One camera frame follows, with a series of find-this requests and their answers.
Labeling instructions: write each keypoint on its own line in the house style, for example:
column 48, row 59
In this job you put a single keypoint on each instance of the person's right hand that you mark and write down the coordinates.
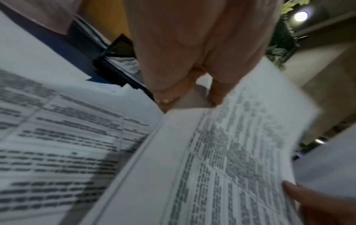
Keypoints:
column 328, row 211

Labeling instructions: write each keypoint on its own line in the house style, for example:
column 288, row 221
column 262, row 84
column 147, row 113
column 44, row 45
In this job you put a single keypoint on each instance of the person's left hand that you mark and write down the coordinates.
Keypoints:
column 200, row 33

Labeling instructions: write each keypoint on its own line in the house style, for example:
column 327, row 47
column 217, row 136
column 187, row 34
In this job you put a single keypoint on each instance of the printed paper sheet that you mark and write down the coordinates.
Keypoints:
column 130, row 66
column 236, row 142

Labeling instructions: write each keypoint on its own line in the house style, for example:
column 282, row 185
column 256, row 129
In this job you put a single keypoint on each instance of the black mesh tiered tray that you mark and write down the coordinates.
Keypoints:
column 104, row 63

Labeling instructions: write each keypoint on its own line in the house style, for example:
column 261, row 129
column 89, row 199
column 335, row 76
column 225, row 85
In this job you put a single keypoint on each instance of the pile of printed papers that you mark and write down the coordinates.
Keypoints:
column 69, row 131

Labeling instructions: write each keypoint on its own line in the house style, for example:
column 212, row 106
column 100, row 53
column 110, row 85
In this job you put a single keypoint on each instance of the round ceiling light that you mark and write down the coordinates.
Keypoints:
column 301, row 15

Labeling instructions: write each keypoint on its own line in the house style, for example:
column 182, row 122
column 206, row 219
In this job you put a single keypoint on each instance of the white power strip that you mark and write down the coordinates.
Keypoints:
column 89, row 30

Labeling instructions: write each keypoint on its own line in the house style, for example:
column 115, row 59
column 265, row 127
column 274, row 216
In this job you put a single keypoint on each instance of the green plant wall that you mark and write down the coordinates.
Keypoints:
column 281, row 48

